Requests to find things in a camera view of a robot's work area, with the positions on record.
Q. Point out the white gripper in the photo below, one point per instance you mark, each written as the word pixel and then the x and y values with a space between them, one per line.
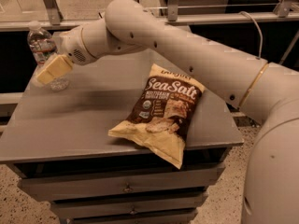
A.
pixel 72 46

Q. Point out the clear plastic water bottle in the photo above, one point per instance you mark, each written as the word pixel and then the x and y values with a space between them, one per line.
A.
pixel 40 43

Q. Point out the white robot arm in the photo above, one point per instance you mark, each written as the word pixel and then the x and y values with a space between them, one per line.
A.
pixel 266 92

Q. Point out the brown sea salt chip bag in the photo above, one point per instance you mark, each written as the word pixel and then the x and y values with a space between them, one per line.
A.
pixel 162 115

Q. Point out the grey drawer cabinet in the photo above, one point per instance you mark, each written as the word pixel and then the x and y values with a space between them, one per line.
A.
pixel 57 143

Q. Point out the metal railing frame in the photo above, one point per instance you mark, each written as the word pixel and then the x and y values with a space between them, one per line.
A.
pixel 60 14

